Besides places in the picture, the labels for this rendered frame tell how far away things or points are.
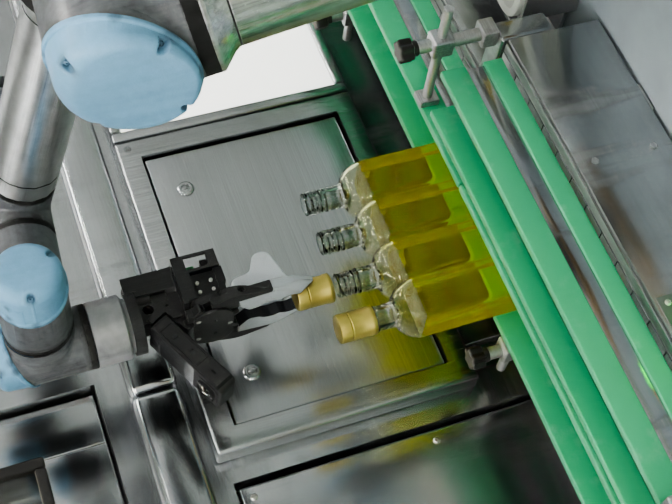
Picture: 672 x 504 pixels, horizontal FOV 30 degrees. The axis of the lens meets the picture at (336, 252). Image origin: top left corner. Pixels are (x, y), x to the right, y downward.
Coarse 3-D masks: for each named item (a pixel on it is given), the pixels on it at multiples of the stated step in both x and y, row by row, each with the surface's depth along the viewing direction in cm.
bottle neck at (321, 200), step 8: (336, 184) 153; (312, 192) 151; (320, 192) 151; (328, 192) 151; (336, 192) 151; (304, 200) 151; (312, 200) 150; (320, 200) 151; (328, 200) 151; (336, 200) 151; (344, 200) 152; (304, 208) 152; (312, 208) 151; (320, 208) 151; (328, 208) 151; (336, 208) 152
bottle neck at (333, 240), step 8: (352, 224) 149; (320, 232) 148; (328, 232) 148; (336, 232) 148; (344, 232) 148; (352, 232) 148; (360, 232) 149; (320, 240) 150; (328, 240) 148; (336, 240) 148; (344, 240) 148; (352, 240) 148; (360, 240) 149; (320, 248) 150; (328, 248) 148; (336, 248) 148; (344, 248) 149
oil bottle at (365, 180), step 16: (432, 144) 155; (368, 160) 153; (384, 160) 153; (400, 160) 153; (416, 160) 153; (432, 160) 153; (352, 176) 151; (368, 176) 151; (384, 176) 152; (400, 176) 152; (416, 176) 152; (432, 176) 152; (448, 176) 153; (352, 192) 151; (368, 192) 150; (384, 192) 151; (352, 208) 152
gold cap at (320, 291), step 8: (320, 280) 145; (328, 280) 145; (312, 288) 144; (320, 288) 144; (328, 288) 144; (296, 296) 144; (304, 296) 144; (312, 296) 144; (320, 296) 144; (328, 296) 145; (296, 304) 145; (304, 304) 144; (312, 304) 144; (320, 304) 145
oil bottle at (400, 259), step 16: (464, 224) 149; (400, 240) 147; (416, 240) 148; (432, 240) 148; (448, 240) 148; (464, 240) 148; (480, 240) 148; (384, 256) 146; (400, 256) 146; (416, 256) 146; (432, 256) 147; (448, 256) 147; (464, 256) 147; (480, 256) 147; (384, 272) 146; (400, 272) 145; (416, 272) 145; (384, 288) 147
